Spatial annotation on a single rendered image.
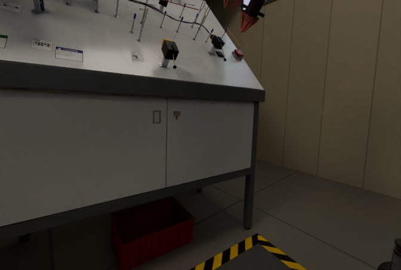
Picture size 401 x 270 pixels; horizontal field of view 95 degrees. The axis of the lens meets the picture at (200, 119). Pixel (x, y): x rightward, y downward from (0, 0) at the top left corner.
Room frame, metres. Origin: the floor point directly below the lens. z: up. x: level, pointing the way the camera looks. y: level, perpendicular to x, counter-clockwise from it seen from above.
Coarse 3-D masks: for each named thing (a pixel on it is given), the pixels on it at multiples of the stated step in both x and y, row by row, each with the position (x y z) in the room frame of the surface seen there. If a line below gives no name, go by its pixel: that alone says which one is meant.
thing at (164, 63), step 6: (168, 42) 0.73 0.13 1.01; (174, 42) 0.75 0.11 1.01; (162, 48) 0.75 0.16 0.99; (168, 48) 0.70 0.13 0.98; (174, 48) 0.72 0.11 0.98; (168, 54) 0.72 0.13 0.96; (174, 54) 0.73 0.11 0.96; (162, 60) 0.78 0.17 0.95; (168, 60) 0.77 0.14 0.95; (162, 66) 0.78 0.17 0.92; (168, 66) 0.80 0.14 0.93; (174, 66) 0.70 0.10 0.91
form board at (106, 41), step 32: (0, 0) 0.62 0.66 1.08; (32, 0) 0.68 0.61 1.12; (64, 0) 0.77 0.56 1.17; (192, 0) 1.49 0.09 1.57; (0, 32) 0.54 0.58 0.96; (32, 32) 0.59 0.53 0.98; (64, 32) 0.65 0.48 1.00; (96, 32) 0.73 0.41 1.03; (128, 32) 0.83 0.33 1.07; (160, 32) 0.95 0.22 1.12; (192, 32) 1.12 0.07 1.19; (32, 64) 0.52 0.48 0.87; (64, 64) 0.57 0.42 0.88; (96, 64) 0.63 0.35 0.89; (128, 64) 0.70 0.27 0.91; (192, 64) 0.90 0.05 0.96; (224, 64) 1.06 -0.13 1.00
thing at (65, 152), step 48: (0, 96) 0.51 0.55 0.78; (48, 96) 0.56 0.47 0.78; (96, 96) 0.64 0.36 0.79; (144, 96) 0.73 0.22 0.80; (0, 144) 0.50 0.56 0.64; (48, 144) 0.56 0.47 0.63; (96, 144) 0.63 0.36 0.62; (144, 144) 0.73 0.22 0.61; (0, 192) 0.50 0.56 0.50; (48, 192) 0.56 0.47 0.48; (96, 192) 0.63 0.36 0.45
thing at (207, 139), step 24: (168, 120) 0.78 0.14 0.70; (192, 120) 0.85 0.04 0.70; (216, 120) 0.93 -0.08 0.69; (240, 120) 1.03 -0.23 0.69; (168, 144) 0.79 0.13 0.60; (192, 144) 0.85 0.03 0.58; (216, 144) 0.93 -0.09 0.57; (240, 144) 1.03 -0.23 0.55; (168, 168) 0.79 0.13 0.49; (192, 168) 0.86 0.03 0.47; (216, 168) 0.94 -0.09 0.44; (240, 168) 1.04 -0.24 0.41
